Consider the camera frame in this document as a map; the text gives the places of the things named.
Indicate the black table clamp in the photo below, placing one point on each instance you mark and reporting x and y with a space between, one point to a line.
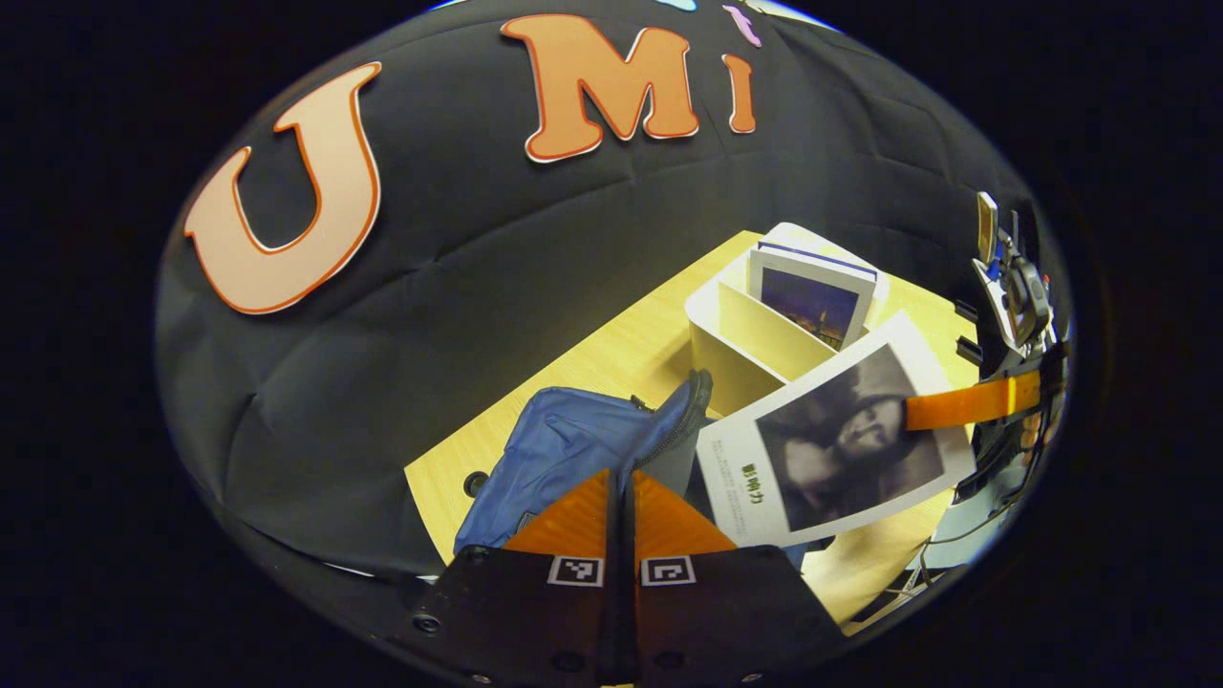
970 351
965 311

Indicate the blue night cover book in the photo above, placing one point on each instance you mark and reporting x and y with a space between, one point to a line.
812 301

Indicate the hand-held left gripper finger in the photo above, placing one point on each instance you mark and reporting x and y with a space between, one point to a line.
628 545
614 545

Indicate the black backdrop cloth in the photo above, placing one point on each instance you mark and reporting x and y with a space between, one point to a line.
478 287

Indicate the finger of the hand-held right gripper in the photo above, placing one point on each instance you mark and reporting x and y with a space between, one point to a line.
965 401

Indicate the white bookshelf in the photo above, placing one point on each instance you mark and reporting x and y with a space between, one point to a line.
745 334

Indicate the grey portrait cover book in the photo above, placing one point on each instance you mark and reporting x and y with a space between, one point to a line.
841 449

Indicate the blue schoolbag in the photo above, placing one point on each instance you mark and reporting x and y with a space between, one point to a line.
564 440

